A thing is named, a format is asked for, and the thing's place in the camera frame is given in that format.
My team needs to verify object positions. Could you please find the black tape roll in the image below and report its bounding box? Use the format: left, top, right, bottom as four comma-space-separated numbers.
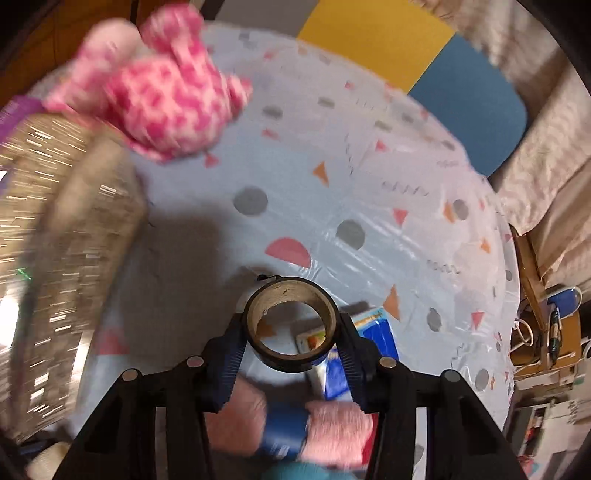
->
244, 277, 342, 374

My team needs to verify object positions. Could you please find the patterned beige curtain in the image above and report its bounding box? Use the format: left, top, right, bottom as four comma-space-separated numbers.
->
411, 0, 591, 287

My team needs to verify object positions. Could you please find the pink spotted plush toy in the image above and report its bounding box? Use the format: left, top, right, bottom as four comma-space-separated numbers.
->
44, 4, 254, 162

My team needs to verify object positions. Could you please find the ornate metallic tissue box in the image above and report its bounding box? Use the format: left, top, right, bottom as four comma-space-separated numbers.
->
0, 113, 148, 444

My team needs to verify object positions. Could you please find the blue folding chair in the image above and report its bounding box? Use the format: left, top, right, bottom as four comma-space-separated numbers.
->
547, 286, 583, 320

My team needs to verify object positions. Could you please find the grey yellow blue chair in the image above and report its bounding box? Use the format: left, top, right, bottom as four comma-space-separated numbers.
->
298, 0, 529, 176

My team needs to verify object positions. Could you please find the wooden side desk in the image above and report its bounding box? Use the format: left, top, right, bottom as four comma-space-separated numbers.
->
510, 224, 555, 319

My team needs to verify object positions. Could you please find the pink and blue plush doll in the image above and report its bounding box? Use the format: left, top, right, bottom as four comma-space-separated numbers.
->
205, 385, 375, 469

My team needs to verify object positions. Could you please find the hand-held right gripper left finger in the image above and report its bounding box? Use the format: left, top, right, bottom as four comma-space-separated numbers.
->
53, 311, 247, 480

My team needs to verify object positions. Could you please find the blue printed packet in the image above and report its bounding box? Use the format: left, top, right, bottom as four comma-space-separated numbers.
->
295, 307, 400, 402

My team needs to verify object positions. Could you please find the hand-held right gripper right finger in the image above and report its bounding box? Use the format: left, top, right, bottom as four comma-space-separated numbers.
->
339, 313, 529, 480

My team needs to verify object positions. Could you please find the purple cardboard box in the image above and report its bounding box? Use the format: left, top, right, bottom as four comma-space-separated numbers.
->
0, 95, 42, 134

